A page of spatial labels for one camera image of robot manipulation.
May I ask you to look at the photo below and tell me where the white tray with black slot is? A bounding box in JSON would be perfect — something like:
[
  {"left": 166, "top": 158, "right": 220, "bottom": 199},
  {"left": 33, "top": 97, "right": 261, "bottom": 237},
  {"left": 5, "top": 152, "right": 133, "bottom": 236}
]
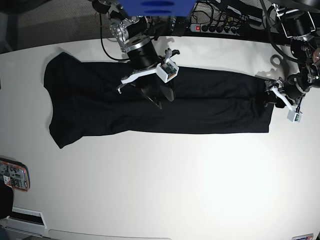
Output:
[{"left": 5, "top": 207, "right": 47, "bottom": 238}]

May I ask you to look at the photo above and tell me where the black round object at left edge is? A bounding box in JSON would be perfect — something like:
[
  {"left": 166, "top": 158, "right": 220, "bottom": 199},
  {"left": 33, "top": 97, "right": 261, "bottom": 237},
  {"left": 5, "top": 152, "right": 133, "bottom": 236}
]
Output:
[{"left": 0, "top": 180, "right": 14, "bottom": 220}]

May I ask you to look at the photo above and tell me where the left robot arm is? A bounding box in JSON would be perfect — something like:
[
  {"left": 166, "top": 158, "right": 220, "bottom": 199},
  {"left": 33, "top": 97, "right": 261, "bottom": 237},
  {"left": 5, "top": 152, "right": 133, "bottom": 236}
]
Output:
[{"left": 260, "top": 0, "right": 320, "bottom": 114}]

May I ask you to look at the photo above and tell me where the small printed package corner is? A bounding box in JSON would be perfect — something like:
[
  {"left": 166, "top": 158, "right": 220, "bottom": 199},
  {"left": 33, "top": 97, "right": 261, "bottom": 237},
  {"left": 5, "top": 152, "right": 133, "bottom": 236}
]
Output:
[{"left": 292, "top": 233, "right": 314, "bottom": 240}]

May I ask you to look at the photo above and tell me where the black T-shirt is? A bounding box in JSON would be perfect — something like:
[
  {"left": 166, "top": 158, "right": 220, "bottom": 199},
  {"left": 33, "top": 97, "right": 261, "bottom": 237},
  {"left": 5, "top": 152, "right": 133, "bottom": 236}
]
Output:
[{"left": 44, "top": 52, "right": 274, "bottom": 148}]

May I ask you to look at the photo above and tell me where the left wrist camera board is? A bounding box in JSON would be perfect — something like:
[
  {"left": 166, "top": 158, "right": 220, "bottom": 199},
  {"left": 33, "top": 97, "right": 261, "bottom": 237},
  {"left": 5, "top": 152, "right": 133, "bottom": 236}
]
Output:
[{"left": 287, "top": 110, "right": 303, "bottom": 123}]

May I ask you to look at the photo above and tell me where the white power strip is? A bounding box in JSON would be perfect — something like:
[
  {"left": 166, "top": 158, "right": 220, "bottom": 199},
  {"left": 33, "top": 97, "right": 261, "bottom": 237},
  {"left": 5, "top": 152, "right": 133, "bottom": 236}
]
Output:
[{"left": 189, "top": 23, "right": 240, "bottom": 36}]

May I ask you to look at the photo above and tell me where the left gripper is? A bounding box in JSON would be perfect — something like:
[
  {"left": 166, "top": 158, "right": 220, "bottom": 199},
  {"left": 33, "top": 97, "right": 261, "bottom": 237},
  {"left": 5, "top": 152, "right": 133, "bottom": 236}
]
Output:
[{"left": 262, "top": 74, "right": 307, "bottom": 112}]

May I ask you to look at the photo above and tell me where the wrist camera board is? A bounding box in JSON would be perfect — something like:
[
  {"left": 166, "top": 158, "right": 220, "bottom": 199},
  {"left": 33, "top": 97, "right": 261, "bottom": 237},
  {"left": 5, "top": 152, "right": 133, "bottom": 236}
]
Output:
[
  {"left": 155, "top": 62, "right": 179, "bottom": 84},
  {"left": 287, "top": 110, "right": 303, "bottom": 123}
]

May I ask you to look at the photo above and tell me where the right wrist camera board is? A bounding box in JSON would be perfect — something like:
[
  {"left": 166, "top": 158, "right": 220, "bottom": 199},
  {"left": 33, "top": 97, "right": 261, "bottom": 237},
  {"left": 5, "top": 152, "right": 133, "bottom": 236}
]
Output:
[{"left": 155, "top": 62, "right": 179, "bottom": 84}]

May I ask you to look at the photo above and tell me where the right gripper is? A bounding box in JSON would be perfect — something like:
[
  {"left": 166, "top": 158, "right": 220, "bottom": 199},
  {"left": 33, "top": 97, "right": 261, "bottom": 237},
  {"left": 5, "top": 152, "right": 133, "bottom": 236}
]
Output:
[{"left": 117, "top": 36, "right": 180, "bottom": 109}]

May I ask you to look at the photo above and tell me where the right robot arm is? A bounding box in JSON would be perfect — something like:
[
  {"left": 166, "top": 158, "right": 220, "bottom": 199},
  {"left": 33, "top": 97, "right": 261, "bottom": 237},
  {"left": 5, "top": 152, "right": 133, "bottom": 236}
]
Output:
[{"left": 91, "top": 0, "right": 180, "bottom": 109}]

